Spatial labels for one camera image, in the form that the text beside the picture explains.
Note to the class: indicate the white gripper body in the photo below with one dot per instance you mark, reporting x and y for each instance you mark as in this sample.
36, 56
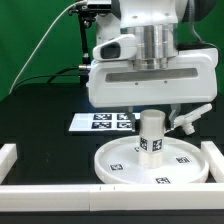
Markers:
189, 78

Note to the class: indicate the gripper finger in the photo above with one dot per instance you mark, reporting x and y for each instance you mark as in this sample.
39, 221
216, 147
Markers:
175, 109
129, 112

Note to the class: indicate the white table base part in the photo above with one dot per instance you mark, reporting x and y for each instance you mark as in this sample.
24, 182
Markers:
186, 121

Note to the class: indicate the white round table top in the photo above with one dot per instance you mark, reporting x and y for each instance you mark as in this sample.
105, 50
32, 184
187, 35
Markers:
124, 161

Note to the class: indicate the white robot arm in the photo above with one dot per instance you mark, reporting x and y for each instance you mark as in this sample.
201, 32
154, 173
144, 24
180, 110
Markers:
137, 60

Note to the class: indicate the white marker sheet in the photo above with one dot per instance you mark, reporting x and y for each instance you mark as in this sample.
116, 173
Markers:
100, 122

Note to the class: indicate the white right fence wall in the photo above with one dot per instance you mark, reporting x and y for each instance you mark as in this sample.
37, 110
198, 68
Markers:
215, 159

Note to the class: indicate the white fence wall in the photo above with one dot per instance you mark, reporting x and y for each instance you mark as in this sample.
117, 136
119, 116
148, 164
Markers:
118, 197
215, 159
8, 156

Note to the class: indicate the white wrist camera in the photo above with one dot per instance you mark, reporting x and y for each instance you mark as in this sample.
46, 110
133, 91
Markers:
123, 47

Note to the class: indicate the white front fence wall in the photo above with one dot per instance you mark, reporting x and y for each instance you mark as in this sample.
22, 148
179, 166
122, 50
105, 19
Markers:
118, 197

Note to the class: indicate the black camera stand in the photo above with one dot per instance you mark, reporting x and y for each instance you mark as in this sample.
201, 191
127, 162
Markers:
87, 10

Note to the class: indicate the white left fence wall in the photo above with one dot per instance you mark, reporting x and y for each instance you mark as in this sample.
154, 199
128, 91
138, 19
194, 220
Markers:
8, 156

